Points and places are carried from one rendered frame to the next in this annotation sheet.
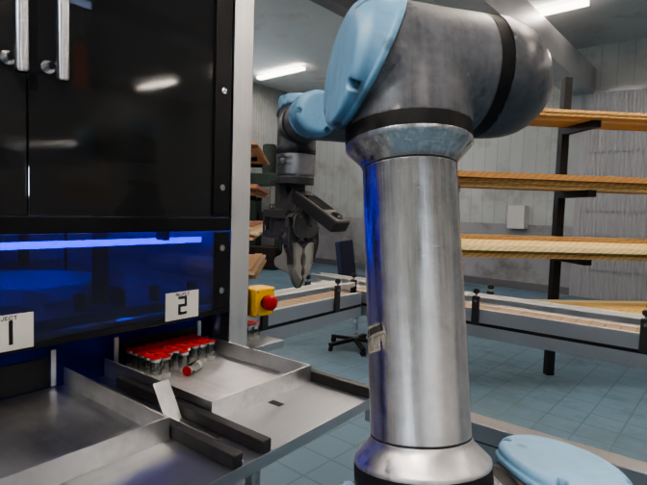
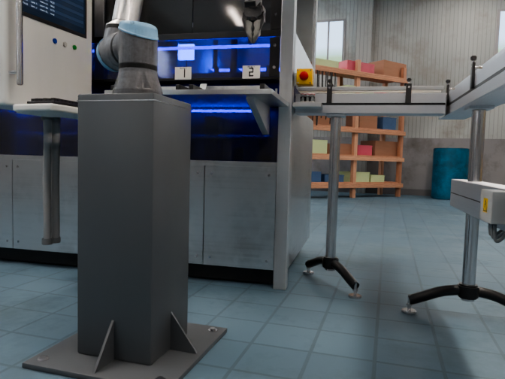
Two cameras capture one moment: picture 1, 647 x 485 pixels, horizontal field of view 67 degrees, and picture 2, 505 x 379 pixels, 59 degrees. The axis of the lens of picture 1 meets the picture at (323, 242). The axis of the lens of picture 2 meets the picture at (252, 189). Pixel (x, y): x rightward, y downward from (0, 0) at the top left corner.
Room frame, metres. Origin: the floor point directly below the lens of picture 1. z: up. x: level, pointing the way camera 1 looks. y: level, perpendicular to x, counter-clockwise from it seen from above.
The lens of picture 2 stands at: (0.17, -1.66, 0.62)
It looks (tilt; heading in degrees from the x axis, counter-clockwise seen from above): 4 degrees down; 66
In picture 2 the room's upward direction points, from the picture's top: 2 degrees clockwise
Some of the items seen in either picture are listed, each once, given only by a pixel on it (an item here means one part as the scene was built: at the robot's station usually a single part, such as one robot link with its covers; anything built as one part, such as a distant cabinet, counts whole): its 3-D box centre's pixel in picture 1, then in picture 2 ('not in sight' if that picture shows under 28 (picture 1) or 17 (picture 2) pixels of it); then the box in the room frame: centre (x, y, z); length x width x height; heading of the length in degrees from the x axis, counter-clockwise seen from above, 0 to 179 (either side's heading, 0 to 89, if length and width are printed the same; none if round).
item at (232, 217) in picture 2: not in sight; (137, 183); (0.68, 1.21, 0.44); 2.06 x 1.00 x 0.88; 142
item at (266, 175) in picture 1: (268, 206); not in sight; (10.03, 1.15, 1.27); 0.82 x 0.66 x 2.54; 49
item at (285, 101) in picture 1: (297, 125); not in sight; (0.94, 0.06, 1.39); 0.09 x 0.08 x 0.11; 16
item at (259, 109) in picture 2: not in sight; (258, 116); (1.00, 0.12, 0.80); 0.34 x 0.03 x 0.13; 52
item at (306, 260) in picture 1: (297, 263); (258, 32); (0.96, 0.05, 1.13); 0.06 x 0.03 x 0.09; 52
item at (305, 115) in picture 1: (319, 118); not in sight; (0.85, 0.01, 1.39); 0.11 x 0.11 x 0.08; 16
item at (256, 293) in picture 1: (256, 299); (305, 77); (1.26, 0.17, 1.00); 0.08 x 0.07 x 0.07; 52
